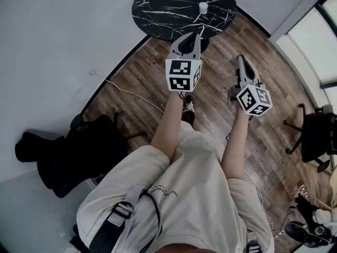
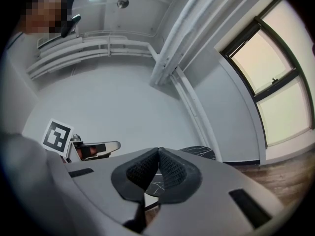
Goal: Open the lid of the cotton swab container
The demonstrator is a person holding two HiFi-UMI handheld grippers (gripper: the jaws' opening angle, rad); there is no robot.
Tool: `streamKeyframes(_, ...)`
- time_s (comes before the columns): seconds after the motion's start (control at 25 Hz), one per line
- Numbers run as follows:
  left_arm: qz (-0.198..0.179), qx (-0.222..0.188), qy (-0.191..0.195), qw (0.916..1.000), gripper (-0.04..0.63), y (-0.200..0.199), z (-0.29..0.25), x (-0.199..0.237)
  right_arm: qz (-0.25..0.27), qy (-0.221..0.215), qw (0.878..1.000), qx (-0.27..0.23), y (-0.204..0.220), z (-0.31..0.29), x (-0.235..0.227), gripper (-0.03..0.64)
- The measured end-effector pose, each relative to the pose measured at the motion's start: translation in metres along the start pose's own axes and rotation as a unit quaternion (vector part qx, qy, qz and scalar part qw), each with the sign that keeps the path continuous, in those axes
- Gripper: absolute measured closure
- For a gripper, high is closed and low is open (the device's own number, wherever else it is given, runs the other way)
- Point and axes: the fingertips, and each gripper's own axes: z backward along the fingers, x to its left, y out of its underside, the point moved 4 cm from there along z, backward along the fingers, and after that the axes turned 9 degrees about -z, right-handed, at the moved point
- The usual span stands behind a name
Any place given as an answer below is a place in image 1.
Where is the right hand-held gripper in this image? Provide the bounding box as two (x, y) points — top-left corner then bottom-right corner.
(227, 54), (272, 116)

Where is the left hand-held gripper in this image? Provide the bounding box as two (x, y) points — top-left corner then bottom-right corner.
(165, 32), (204, 93)

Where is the person's left forearm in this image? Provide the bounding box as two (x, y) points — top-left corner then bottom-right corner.
(150, 90), (185, 164)

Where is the person's right forearm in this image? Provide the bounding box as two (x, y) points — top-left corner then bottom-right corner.
(220, 106), (253, 180)

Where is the black marble round table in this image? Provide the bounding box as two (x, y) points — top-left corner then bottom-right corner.
(131, 0), (237, 42)

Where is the person's black white sneaker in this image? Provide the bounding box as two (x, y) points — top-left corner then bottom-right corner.
(181, 94), (197, 128)

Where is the glass window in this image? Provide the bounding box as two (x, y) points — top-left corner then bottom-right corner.
(273, 0), (337, 131)

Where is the black office chair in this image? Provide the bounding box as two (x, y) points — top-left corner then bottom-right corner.
(283, 103), (337, 174)
(14, 111), (148, 199)

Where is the person's beige t-shirt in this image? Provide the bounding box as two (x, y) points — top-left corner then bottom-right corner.
(76, 121), (275, 253)

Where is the white floor cable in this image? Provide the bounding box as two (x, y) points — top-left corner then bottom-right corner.
(104, 78), (165, 114)

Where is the thin white cable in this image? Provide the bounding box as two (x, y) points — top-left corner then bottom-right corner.
(243, 177), (276, 233)

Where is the grey harness strap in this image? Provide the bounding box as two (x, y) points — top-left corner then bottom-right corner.
(88, 188), (143, 251)
(245, 231), (262, 253)

